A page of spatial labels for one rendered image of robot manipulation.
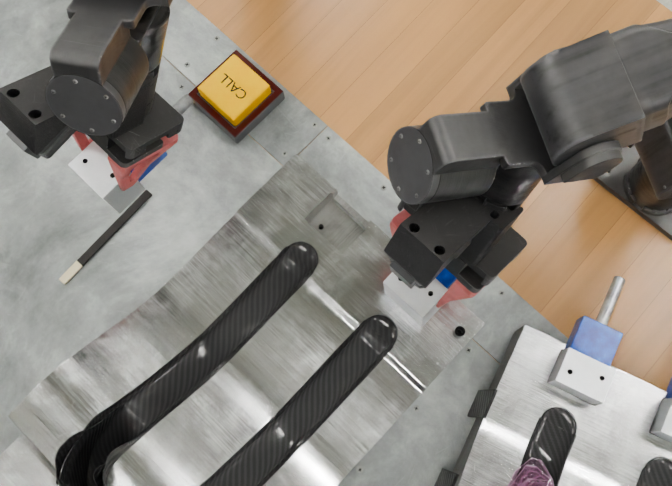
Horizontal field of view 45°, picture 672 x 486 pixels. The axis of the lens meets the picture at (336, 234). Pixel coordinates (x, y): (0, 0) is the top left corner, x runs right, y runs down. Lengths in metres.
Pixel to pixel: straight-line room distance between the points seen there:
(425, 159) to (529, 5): 0.51
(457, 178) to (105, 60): 0.26
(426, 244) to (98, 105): 0.25
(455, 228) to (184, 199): 0.41
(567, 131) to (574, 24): 0.49
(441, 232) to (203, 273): 0.31
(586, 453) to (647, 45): 0.43
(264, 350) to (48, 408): 0.21
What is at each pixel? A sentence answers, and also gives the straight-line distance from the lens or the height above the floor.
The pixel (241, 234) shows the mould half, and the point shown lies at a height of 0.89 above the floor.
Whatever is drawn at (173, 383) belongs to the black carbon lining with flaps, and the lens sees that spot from 0.80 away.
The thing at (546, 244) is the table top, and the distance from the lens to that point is 0.93.
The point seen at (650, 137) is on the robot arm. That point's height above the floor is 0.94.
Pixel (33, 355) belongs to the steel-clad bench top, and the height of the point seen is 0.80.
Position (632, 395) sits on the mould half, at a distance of 0.87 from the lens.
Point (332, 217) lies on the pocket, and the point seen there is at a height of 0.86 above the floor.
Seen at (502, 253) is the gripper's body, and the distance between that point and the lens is 0.69.
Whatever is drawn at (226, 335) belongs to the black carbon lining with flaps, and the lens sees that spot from 0.81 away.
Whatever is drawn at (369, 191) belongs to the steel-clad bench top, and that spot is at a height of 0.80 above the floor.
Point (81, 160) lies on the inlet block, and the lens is 0.80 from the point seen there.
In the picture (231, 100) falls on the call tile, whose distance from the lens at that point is 0.93.
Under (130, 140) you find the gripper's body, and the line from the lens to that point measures 0.70.
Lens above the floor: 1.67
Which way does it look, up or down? 75 degrees down
